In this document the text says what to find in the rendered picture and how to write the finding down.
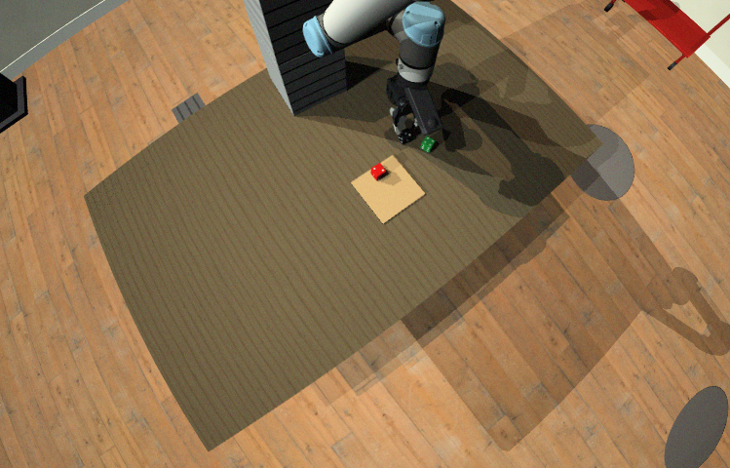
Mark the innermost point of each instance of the tan mat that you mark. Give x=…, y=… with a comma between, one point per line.
x=392, y=193

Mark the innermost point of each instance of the green die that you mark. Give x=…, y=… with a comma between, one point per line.
x=427, y=144

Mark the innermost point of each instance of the black die with white pips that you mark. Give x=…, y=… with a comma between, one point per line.
x=405, y=136

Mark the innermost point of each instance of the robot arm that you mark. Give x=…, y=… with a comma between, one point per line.
x=418, y=26

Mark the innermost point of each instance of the red die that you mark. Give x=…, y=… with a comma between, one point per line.
x=378, y=171

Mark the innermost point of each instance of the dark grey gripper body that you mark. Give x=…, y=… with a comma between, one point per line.
x=397, y=95

